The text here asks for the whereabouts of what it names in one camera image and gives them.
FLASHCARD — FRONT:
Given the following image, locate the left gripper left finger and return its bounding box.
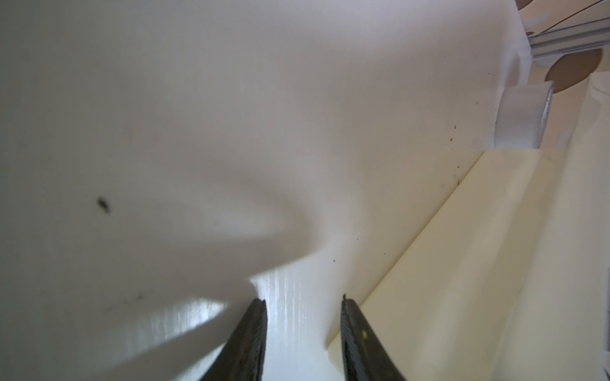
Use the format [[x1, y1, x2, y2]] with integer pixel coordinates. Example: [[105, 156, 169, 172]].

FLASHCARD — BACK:
[[201, 298, 268, 381]]

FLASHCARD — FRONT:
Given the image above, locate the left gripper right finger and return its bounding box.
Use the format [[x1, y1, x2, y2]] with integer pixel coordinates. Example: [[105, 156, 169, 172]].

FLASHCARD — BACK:
[[340, 295, 405, 381]]

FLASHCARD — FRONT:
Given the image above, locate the clear tape roll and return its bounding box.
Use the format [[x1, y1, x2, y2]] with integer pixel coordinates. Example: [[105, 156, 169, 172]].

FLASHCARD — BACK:
[[493, 81, 554, 149]]

